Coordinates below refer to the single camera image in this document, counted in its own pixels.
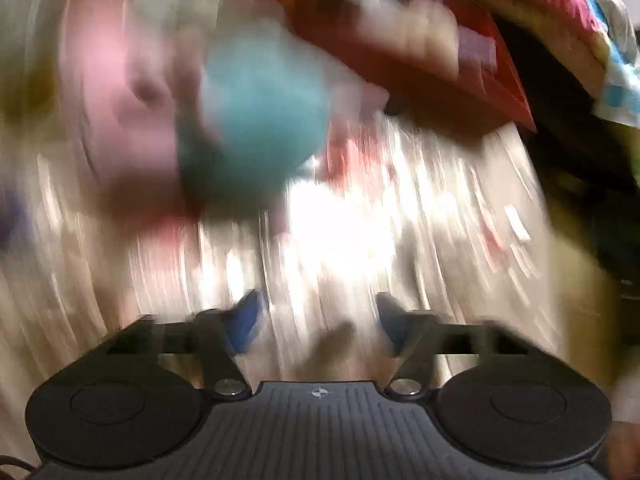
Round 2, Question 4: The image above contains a colourful floral quilt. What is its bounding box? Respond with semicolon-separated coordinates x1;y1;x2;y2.
450;0;640;128

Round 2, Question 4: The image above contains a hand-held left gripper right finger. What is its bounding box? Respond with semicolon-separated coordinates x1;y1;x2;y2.
374;292;533;402

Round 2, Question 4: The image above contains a pink pig plush toy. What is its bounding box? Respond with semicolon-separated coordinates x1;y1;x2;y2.
59;15;341;221

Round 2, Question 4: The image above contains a red cardboard box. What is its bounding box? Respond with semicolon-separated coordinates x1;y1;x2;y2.
250;0;538;133

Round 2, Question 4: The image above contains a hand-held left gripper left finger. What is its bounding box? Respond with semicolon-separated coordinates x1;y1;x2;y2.
106;289;270;402

